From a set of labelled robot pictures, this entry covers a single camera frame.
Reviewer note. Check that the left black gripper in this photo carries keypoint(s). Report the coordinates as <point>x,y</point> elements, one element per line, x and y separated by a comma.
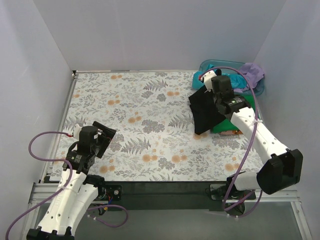
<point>105,138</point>

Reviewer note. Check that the black t shirt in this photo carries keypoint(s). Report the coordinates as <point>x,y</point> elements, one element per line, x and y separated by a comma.
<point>204,111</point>

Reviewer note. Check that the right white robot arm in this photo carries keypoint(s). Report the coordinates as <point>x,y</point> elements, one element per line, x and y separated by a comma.
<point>282,166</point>

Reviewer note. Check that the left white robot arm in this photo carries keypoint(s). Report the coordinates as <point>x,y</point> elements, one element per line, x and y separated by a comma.
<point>77,189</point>

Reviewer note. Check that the folded green t shirt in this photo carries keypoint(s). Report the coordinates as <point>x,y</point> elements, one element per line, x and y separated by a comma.
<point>226,125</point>

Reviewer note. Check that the teal t shirt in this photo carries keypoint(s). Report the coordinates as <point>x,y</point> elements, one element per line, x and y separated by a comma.
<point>238,83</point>

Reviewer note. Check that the orange patterned folded cloth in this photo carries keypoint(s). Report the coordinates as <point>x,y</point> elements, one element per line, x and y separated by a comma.
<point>230,133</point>

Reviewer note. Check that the teal plastic basket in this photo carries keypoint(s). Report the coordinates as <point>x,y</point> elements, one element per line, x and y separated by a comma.
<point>236,65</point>

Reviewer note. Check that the lavender t shirt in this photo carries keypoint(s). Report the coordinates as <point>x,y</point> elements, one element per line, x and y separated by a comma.
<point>253,73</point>

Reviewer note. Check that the floral table mat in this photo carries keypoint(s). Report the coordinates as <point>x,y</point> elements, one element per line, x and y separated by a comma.
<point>155,138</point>

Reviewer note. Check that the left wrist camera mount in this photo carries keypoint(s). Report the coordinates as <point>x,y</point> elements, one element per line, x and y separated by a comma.
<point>76,132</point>

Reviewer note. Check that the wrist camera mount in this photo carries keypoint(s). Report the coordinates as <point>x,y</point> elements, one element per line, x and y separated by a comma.
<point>208,75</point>
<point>76,132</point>

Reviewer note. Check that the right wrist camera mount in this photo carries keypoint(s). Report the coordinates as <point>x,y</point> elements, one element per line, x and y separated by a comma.
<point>208,75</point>

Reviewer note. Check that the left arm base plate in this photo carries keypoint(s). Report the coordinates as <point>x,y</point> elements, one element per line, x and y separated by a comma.
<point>110,192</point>

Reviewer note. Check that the aluminium front rail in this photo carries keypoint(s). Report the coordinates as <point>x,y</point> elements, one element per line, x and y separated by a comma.
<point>41,191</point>

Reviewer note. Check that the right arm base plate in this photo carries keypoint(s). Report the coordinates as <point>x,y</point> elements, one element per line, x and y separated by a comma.
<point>218,192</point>

